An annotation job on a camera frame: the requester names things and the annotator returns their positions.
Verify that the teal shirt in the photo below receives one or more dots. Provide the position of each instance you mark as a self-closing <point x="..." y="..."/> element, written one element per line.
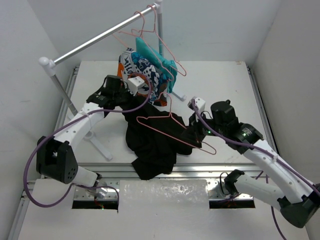
<point x="167" y="67"/>

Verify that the black shirt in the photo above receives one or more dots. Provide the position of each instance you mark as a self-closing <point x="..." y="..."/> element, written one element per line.
<point x="156" y="153"/>

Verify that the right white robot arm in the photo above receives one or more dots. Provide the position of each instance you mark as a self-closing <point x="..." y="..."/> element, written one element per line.
<point x="294" y="196"/>

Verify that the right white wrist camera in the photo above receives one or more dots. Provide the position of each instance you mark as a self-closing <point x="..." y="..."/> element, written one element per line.
<point x="199" y="103"/>

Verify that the orange navy patterned shirt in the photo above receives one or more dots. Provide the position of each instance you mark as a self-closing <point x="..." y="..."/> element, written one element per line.
<point x="131" y="64"/>

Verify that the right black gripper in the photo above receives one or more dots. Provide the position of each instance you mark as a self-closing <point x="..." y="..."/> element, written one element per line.
<point x="193" y="126"/>

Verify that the silver clothes rack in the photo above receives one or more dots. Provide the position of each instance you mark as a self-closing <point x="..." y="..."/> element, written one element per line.
<point x="49" y="66"/>

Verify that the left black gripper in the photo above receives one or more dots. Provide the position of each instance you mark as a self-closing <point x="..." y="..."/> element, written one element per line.
<point x="127" y="97"/>

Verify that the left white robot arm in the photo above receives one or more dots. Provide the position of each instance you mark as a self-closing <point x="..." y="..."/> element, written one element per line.
<point x="56" y="158"/>

